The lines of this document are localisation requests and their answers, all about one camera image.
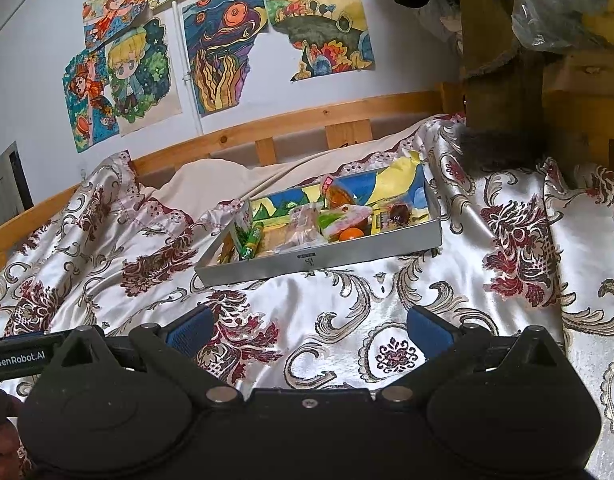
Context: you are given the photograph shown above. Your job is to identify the grey white patterned garment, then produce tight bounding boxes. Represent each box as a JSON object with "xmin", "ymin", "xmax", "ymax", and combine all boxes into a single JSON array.
[{"xmin": 419, "ymin": 0, "xmax": 465, "ymax": 51}]

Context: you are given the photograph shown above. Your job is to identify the grey door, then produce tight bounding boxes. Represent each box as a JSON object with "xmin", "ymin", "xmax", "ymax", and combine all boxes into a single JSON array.
[{"xmin": 0, "ymin": 141, "xmax": 35, "ymax": 233}]

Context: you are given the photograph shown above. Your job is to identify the wooden bed end frame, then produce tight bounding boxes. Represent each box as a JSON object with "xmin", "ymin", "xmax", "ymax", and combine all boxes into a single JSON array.
[{"xmin": 539, "ymin": 52, "xmax": 614, "ymax": 171}]

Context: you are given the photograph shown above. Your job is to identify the tan coat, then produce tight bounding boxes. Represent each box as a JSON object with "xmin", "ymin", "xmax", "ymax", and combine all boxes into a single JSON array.
[{"xmin": 459, "ymin": 0, "xmax": 548, "ymax": 166}]

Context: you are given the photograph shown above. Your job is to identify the orange snack clear packet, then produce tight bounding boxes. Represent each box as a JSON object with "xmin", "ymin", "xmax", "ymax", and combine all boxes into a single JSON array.
[{"xmin": 324, "ymin": 215, "xmax": 366, "ymax": 242}]

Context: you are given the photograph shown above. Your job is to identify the beige bed sheet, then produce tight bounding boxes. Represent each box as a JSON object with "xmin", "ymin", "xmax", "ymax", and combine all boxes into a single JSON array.
[{"xmin": 137, "ymin": 120, "xmax": 438, "ymax": 206}]

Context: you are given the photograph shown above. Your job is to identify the colourful painted tray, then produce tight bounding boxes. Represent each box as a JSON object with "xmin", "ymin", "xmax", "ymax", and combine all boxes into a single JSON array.
[{"xmin": 193, "ymin": 162, "xmax": 444, "ymax": 288}]

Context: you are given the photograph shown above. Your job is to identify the person's left hand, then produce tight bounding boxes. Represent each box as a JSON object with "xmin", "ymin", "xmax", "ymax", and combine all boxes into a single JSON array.
[{"xmin": 0, "ymin": 389, "xmax": 25, "ymax": 468}]

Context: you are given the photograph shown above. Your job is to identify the clear cake packet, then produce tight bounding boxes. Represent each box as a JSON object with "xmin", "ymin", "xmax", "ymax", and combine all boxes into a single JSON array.
[{"xmin": 282, "ymin": 205, "xmax": 328, "ymax": 253}]

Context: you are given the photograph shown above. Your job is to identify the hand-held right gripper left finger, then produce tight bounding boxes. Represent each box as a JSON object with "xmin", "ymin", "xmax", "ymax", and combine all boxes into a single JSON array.
[{"xmin": 49, "ymin": 305, "xmax": 244, "ymax": 406}]

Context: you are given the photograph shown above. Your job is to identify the girl with oranges wall poster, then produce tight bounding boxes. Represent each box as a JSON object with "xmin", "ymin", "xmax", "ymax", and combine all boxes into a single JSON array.
[{"xmin": 62, "ymin": 49, "xmax": 122, "ymax": 155}]

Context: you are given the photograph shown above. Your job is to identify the green white snack packet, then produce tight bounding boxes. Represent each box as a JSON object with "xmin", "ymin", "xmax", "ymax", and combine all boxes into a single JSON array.
[{"xmin": 233, "ymin": 200, "xmax": 266, "ymax": 261}]

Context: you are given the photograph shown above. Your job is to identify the blond figure wall poster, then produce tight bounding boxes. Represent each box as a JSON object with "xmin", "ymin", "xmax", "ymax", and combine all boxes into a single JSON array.
[{"xmin": 104, "ymin": 15, "xmax": 184, "ymax": 137}]

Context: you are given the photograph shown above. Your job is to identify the yellow cloth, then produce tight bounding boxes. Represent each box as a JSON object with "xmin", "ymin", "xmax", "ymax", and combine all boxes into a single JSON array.
[{"xmin": 582, "ymin": 0, "xmax": 614, "ymax": 48}]

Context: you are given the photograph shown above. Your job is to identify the wooden bed rail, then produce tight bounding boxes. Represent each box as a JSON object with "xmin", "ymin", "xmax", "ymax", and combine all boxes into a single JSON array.
[{"xmin": 0, "ymin": 82, "xmax": 468, "ymax": 276}]

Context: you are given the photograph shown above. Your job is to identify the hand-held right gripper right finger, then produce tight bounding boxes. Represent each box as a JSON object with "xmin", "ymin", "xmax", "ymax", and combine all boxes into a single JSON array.
[{"xmin": 374, "ymin": 305, "xmax": 570, "ymax": 406}]

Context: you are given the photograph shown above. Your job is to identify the white wall pipe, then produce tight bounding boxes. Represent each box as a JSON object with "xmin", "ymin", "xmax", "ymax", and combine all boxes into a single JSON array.
[{"xmin": 171, "ymin": 0, "xmax": 204, "ymax": 136}]

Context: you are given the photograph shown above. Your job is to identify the small orange-haired girl wall poster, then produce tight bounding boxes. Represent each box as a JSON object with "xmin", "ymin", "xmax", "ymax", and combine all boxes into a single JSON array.
[{"xmin": 83, "ymin": 0, "xmax": 148, "ymax": 50}]

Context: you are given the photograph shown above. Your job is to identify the clear plastic bag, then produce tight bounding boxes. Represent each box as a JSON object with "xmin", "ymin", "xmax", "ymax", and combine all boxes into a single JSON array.
[{"xmin": 512, "ymin": 0, "xmax": 614, "ymax": 53}]

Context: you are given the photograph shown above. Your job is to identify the floral satin printed blanket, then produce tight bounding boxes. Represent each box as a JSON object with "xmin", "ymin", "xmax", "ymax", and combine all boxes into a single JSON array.
[{"xmin": 0, "ymin": 112, "xmax": 614, "ymax": 480}]

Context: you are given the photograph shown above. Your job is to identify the swirl and seaweed wall poster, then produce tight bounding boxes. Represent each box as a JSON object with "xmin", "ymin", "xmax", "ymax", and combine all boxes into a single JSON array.
[{"xmin": 181, "ymin": 0, "xmax": 268, "ymax": 117}]

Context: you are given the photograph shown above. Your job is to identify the colourful drawing sheet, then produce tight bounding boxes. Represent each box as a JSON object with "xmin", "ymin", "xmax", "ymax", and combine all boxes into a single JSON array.
[{"xmin": 249, "ymin": 152, "xmax": 430, "ymax": 241}]

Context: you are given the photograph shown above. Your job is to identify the red white snack packet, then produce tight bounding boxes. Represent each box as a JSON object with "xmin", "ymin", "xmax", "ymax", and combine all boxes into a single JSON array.
[{"xmin": 319, "ymin": 175, "xmax": 360, "ymax": 208}]

